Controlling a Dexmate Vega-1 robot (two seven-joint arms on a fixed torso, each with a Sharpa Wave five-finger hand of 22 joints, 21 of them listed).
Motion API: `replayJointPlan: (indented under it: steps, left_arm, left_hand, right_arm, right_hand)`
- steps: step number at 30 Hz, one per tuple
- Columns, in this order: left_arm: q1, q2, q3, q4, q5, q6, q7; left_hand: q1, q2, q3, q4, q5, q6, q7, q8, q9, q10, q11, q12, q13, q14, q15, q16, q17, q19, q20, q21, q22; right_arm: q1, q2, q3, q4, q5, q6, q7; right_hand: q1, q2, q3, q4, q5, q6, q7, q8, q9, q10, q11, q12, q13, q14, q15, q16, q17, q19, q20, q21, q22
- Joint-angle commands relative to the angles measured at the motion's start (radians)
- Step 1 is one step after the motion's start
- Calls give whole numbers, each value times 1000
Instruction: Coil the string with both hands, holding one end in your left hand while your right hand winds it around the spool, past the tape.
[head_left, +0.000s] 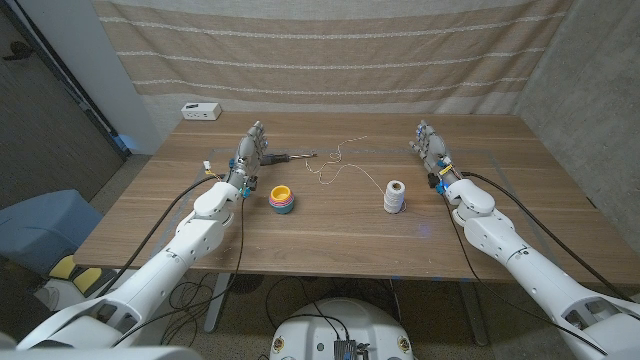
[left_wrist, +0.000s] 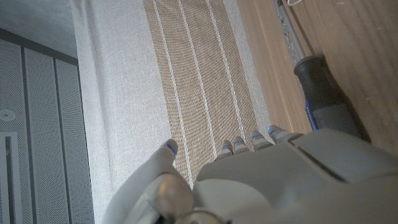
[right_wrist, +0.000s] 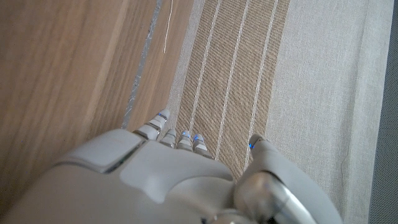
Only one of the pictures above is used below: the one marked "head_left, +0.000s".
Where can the beige striped backdrop cloth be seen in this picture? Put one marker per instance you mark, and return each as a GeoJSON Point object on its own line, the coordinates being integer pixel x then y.
{"type": "Point", "coordinates": [325, 50]}

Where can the grey torso electronics module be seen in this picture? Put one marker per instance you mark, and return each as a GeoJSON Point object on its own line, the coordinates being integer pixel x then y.
{"type": "Point", "coordinates": [345, 350]}

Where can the stacked colourful cups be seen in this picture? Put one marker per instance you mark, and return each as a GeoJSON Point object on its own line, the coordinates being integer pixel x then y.
{"type": "Point", "coordinates": [281, 200]}

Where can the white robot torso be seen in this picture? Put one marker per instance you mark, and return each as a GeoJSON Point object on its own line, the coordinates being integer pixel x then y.
{"type": "Point", "coordinates": [320, 330]}

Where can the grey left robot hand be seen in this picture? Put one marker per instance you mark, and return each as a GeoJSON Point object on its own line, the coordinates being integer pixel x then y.
{"type": "Point", "coordinates": [247, 160]}

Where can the white power strip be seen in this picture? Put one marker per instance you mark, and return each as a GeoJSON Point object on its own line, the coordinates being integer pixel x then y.
{"type": "Point", "coordinates": [200, 111]}

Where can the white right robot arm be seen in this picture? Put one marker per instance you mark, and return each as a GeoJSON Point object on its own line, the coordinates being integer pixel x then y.
{"type": "Point", "coordinates": [525, 270]}

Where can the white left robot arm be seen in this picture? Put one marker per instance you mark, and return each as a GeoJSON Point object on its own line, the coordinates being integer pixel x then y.
{"type": "Point", "coordinates": [165, 260]}

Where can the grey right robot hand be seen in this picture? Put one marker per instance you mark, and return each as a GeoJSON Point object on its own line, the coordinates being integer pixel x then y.
{"type": "Point", "coordinates": [434, 150]}

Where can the yellow padded object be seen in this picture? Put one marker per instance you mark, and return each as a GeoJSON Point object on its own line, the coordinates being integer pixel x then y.
{"type": "Point", "coordinates": [62, 267]}
{"type": "Point", "coordinates": [87, 281]}

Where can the blue upholstered chair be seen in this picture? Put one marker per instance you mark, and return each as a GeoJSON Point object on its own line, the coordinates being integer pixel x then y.
{"type": "Point", "coordinates": [45, 225]}

